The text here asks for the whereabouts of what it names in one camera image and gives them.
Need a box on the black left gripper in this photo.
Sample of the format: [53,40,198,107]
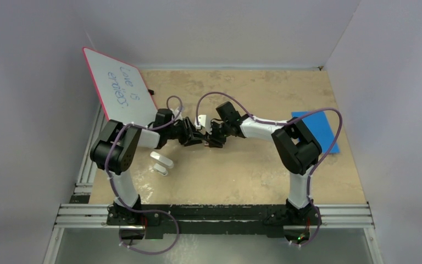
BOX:
[165,117,204,146]

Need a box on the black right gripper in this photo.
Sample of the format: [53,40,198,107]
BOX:
[204,121,231,149]

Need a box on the white stapler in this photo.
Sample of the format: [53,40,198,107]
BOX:
[149,151,174,168]

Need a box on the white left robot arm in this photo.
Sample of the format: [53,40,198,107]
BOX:
[90,108,204,225]

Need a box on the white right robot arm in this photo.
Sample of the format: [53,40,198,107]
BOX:
[195,102,322,224]

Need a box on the red framed whiteboard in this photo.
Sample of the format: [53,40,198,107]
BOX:
[82,47,157,127]

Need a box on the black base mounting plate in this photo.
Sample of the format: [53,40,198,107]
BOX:
[106,203,322,241]

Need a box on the blue notebook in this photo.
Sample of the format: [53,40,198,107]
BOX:
[303,112,335,153]

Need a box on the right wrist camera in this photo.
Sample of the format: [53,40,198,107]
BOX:
[195,114,207,130]

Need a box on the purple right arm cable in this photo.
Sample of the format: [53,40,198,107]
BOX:
[195,91,343,205]

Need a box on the aluminium frame rail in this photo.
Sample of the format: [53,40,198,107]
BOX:
[55,204,375,228]

